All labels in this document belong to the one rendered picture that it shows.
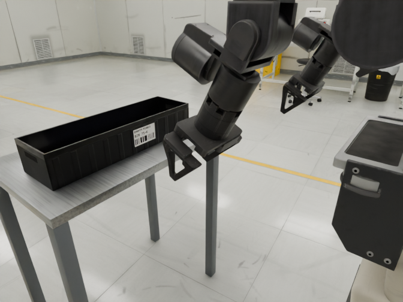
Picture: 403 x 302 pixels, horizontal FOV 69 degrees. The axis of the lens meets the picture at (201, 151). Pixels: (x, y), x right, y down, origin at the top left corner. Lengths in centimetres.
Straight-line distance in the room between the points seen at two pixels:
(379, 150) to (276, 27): 29
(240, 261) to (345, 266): 56
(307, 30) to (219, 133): 45
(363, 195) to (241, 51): 28
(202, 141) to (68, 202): 49
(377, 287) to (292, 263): 115
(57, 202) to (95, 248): 106
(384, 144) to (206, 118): 31
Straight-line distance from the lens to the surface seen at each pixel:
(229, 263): 171
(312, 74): 80
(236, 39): 35
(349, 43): 30
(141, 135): 101
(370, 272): 67
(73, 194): 86
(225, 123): 42
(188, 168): 42
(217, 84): 40
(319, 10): 512
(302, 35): 80
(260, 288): 162
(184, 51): 42
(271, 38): 35
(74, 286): 94
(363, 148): 55
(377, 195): 49
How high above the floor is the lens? 125
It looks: 26 degrees down
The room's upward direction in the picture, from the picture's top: straight up
